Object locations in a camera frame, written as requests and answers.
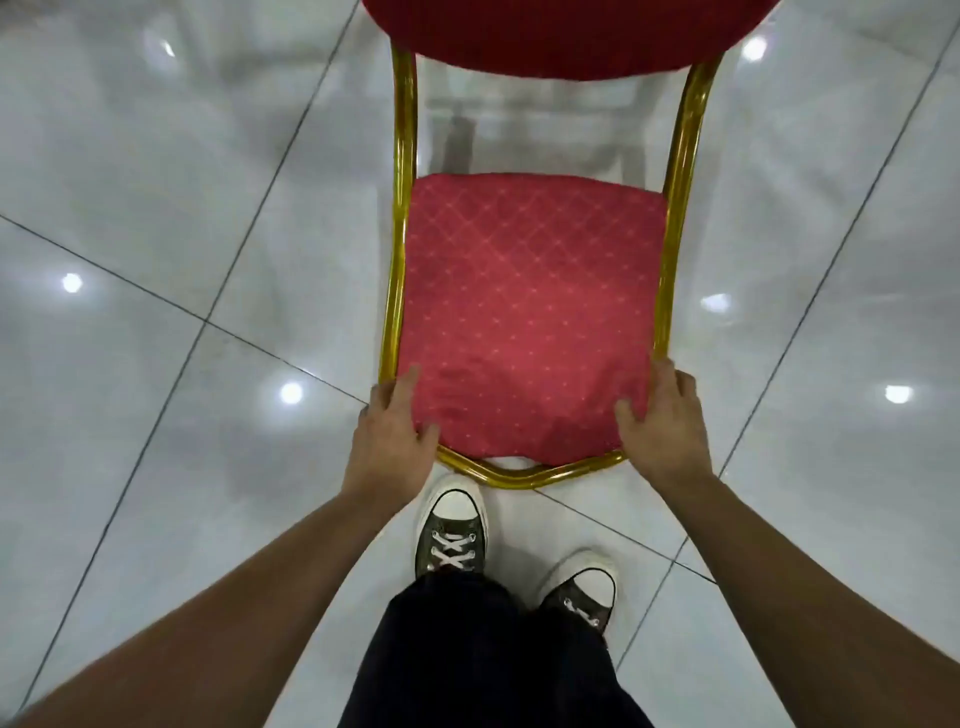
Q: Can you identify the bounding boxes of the person's right hand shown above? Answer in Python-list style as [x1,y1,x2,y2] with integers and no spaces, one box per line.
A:
[614,356,714,496]

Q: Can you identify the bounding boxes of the person's left hand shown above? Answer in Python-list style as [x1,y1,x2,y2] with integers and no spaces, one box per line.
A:
[341,365,442,520]

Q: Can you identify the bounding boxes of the red chair gold frame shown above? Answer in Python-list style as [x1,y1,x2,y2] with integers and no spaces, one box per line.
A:
[362,0,783,491]

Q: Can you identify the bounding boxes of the person's left forearm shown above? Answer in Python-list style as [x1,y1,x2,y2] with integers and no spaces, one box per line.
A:
[11,487,412,728]

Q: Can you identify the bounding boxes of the person's right forearm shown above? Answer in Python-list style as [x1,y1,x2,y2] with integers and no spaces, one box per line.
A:
[659,472,960,728]

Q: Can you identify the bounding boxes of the black white canvas sneaker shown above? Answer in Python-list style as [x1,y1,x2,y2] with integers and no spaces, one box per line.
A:
[536,551,620,635]
[414,473,490,579]

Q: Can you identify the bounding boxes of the black trousers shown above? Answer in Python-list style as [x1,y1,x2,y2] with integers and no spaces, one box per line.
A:
[338,569,654,728]

